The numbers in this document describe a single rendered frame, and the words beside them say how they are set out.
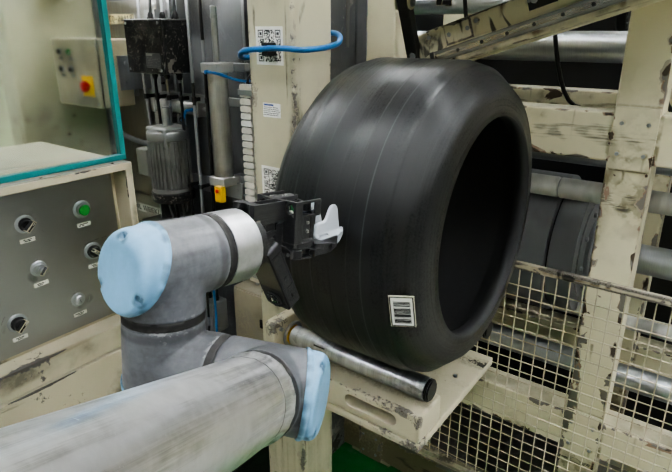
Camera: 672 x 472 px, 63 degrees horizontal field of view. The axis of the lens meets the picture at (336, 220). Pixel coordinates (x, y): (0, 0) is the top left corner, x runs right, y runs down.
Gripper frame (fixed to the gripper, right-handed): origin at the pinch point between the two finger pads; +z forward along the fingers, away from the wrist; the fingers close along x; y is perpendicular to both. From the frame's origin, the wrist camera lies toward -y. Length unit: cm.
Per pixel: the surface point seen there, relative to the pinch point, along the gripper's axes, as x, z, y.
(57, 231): 64, -11, -11
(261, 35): 35, 18, 31
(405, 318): -11.0, 5.2, -12.2
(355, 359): 6.2, 19.0, -30.7
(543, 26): -9, 57, 38
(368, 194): -4.0, 2.3, 6.6
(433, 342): -12.2, 14.1, -18.9
